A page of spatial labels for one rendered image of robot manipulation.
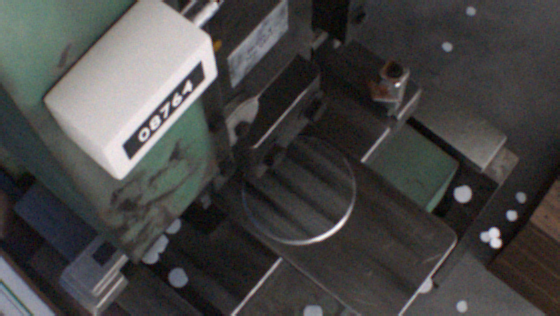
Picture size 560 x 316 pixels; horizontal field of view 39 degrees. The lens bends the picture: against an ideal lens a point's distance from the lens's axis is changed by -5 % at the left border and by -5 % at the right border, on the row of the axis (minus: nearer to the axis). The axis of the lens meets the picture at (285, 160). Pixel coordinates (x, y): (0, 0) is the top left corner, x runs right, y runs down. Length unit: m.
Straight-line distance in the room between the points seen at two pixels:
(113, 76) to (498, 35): 1.64
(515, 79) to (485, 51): 0.09
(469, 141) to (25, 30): 0.85
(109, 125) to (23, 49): 0.05
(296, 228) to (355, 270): 0.08
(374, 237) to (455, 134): 0.26
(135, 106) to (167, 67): 0.02
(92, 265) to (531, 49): 1.28
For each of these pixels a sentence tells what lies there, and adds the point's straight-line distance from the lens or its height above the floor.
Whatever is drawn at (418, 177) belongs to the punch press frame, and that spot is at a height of 0.65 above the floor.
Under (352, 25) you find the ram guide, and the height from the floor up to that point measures 1.03.
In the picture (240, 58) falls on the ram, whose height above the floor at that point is 1.07.
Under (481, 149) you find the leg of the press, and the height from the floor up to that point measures 0.64.
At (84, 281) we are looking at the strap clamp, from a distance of 0.95.
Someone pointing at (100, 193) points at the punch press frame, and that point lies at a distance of 0.48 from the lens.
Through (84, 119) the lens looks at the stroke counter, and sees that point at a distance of 0.36.
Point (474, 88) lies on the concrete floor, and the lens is 1.87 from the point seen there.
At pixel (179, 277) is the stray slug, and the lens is 0.98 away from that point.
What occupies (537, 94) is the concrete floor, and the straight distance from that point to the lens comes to 1.91.
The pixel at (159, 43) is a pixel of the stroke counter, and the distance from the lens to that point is 0.37.
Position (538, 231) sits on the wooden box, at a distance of 1.43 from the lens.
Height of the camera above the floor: 1.65
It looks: 69 degrees down
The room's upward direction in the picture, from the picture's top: 2 degrees counter-clockwise
